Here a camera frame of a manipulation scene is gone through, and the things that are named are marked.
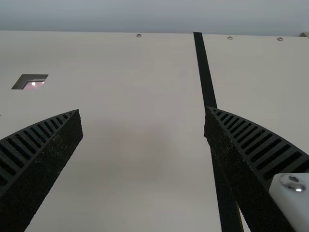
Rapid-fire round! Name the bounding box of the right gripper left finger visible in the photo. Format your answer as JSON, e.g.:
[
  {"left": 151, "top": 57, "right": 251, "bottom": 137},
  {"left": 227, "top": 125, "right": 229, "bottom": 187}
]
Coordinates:
[{"left": 0, "top": 109, "right": 84, "bottom": 232}]

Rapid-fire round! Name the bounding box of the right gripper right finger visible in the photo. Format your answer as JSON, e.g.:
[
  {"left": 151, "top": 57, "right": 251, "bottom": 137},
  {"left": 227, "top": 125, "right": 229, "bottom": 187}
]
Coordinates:
[{"left": 203, "top": 106, "right": 309, "bottom": 232}]

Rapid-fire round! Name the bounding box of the black strip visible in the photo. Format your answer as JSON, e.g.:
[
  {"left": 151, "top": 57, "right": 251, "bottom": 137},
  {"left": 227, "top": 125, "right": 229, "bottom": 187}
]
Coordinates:
[{"left": 193, "top": 31, "right": 244, "bottom": 232}]

